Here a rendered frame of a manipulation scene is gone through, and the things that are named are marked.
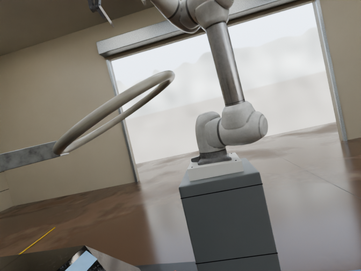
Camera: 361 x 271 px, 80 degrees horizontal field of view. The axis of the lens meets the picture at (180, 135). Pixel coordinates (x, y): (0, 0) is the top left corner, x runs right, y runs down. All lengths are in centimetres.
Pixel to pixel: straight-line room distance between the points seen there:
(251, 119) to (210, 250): 67
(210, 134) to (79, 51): 547
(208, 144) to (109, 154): 477
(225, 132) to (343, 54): 511
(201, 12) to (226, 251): 113
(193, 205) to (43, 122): 593
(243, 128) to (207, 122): 21
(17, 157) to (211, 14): 91
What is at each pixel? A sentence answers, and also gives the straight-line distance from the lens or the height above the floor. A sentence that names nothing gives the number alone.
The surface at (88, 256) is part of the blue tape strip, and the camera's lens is 70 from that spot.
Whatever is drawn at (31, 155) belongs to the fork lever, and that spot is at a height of 110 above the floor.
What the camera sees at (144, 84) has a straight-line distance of 60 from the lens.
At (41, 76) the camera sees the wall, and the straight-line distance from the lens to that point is 682.
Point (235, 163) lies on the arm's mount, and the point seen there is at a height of 85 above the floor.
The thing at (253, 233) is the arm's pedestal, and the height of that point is 51.
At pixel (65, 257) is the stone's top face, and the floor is 83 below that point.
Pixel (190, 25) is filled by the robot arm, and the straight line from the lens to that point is 119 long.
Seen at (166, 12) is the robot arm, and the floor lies 162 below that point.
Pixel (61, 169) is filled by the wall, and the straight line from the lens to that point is 656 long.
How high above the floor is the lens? 108
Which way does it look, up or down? 2 degrees down
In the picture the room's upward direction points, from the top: 13 degrees counter-clockwise
